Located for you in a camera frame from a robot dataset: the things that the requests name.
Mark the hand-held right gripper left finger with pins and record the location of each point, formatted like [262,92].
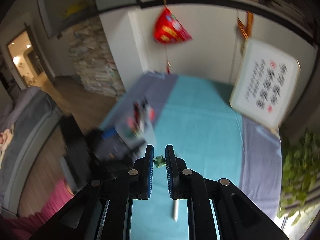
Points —
[150,177]

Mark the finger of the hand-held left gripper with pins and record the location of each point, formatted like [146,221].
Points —
[109,133]

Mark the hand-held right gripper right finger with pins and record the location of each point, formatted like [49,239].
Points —
[170,177]

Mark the pale green pen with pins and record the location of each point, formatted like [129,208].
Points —
[159,161]

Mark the red pen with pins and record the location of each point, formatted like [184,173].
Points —
[131,123]

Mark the white pen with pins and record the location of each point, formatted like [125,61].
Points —
[175,211]

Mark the translucent plastic cup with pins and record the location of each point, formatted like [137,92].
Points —
[147,132]

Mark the person's left forearm pink sleeve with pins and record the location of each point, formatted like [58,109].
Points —
[37,220]

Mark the blue and grey tablecloth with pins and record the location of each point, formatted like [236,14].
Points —
[205,120]

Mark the tall pile of books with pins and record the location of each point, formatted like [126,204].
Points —
[97,62]

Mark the grey sofa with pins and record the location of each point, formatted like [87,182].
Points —
[25,135]

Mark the red pyramid hanging ornament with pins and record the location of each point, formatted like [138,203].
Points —
[170,30]

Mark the white bookcase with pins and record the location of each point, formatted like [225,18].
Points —
[207,55]

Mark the green potted plant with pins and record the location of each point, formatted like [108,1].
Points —
[297,170]

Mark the yellow plush toy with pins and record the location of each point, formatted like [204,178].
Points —
[76,9]

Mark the framed calligraphy board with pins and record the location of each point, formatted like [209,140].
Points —
[265,82]

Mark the medal with striped ribbon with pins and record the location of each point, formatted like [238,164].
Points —
[246,26]

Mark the slanted stacks of books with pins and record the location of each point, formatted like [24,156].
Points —
[275,2]

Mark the wooden door frame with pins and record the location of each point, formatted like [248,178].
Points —
[28,33]

